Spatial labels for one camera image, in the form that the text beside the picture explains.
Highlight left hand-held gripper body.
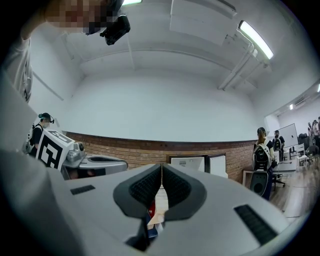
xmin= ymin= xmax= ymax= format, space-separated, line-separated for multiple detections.
xmin=36 ymin=129 xmax=106 ymax=181

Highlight long ceiling light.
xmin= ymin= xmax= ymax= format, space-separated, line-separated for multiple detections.
xmin=238 ymin=20 xmax=275 ymax=61

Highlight black head-mounted camera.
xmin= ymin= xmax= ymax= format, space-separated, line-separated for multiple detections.
xmin=99 ymin=14 xmax=132 ymax=46

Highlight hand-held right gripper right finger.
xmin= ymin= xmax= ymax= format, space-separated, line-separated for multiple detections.
xmin=149 ymin=163 xmax=296 ymax=256

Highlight black office chair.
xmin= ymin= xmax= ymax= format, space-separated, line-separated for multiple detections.
xmin=305 ymin=144 xmax=320 ymax=165

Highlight white whiteboard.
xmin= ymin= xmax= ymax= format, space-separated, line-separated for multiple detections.
xmin=279 ymin=123 xmax=299 ymax=149

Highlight person's light grey shirt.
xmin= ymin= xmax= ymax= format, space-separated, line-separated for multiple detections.
xmin=4 ymin=37 xmax=34 ymax=103

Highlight grey hard-shell case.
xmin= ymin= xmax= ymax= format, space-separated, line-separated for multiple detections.
xmin=249 ymin=170 xmax=273 ymax=198

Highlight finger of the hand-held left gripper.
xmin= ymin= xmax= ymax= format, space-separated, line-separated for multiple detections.
xmin=79 ymin=154 xmax=128 ymax=176

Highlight person's face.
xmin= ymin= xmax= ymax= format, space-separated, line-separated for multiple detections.
xmin=44 ymin=0 xmax=121 ymax=36

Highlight white ceiling pipes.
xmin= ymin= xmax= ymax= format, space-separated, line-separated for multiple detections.
xmin=218 ymin=42 xmax=259 ymax=91

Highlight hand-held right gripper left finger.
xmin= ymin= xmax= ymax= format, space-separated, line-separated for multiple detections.
xmin=63 ymin=163 xmax=163 ymax=256

